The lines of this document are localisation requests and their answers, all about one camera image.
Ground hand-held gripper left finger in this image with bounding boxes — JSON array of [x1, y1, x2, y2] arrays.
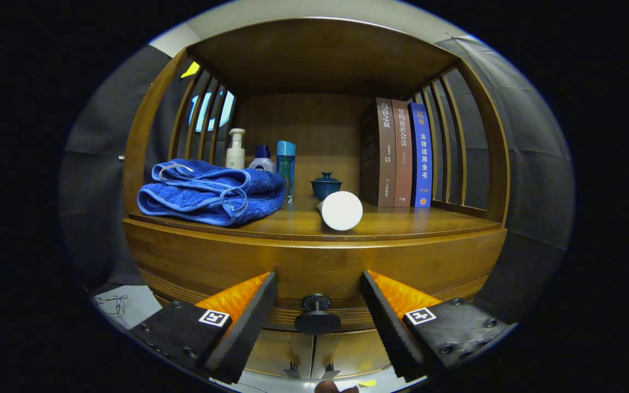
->
[[129, 271, 278, 384]]

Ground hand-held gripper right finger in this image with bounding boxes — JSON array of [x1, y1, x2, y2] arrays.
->
[[360, 270, 512, 383]]

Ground wooden drawer with black knob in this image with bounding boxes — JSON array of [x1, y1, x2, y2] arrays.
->
[[122, 218, 508, 335]]

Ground white tube with green label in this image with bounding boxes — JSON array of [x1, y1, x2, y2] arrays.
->
[[316, 191, 364, 231]]

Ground wooden cabinet door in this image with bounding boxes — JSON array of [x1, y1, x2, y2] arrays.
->
[[314, 329, 394, 377], [244, 327, 315, 378]]

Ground wooden countertop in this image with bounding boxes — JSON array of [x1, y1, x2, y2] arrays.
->
[[129, 196, 503, 242]]

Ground wooden cabinet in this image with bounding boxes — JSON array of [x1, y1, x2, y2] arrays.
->
[[121, 17, 512, 380]]

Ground folded blue towel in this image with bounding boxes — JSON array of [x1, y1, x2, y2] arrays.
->
[[137, 159, 286, 227]]

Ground dark blue lidded teacup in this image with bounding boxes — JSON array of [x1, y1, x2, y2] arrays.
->
[[310, 172, 343, 201]]

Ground white bottle with blue cap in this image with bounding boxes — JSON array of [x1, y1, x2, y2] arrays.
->
[[248, 145, 276, 174]]

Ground clear blue bottle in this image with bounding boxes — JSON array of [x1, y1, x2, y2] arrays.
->
[[276, 140, 297, 205]]

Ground dark brown book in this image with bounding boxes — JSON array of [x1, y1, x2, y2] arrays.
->
[[359, 97, 397, 208]]

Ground reddish brown book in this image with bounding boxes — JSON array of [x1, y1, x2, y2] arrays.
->
[[391, 99, 414, 208]]

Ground white pump bottle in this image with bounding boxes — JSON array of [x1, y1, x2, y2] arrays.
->
[[225, 128, 246, 169]]

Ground blue book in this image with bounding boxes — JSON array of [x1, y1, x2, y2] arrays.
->
[[408, 102, 434, 209]]

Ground thin floor cables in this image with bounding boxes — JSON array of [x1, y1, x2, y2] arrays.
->
[[93, 295, 129, 328]]

